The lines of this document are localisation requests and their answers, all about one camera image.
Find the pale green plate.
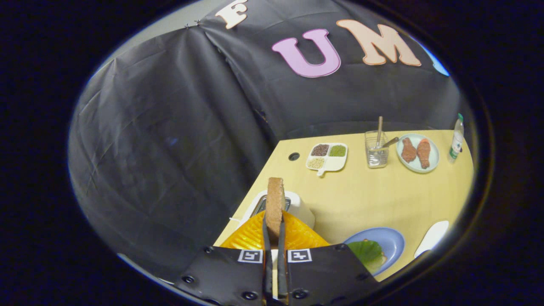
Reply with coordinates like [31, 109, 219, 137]
[397, 133, 440, 173]

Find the white toaster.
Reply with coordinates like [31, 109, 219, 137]
[238, 190, 316, 230]

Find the white divided seasoning dish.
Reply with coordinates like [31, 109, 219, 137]
[306, 142, 348, 176]

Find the black backdrop cloth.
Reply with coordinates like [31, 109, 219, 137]
[68, 0, 462, 281]

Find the brown meat patty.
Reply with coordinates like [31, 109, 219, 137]
[417, 139, 432, 169]
[401, 137, 418, 164]

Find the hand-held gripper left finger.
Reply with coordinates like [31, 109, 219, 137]
[175, 210, 273, 306]

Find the blue round plate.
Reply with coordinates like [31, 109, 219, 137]
[343, 227, 405, 277]

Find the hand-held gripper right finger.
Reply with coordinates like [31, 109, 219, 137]
[278, 210, 381, 306]

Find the brown crust bread slice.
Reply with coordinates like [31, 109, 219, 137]
[265, 177, 286, 245]

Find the wire mesh utensil holder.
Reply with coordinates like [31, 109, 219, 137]
[365, 130, 390, 169]

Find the short brown utensil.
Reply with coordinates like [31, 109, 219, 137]
[369, 136, 400, 152]

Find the clear plastic water bottle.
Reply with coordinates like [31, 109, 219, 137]
[447, 113, 465, 164]

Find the white square plate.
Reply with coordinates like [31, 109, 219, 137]
[414, 220, 449, 258]

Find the green lettuce leaf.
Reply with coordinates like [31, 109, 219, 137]
[348, 240, 384, 272]

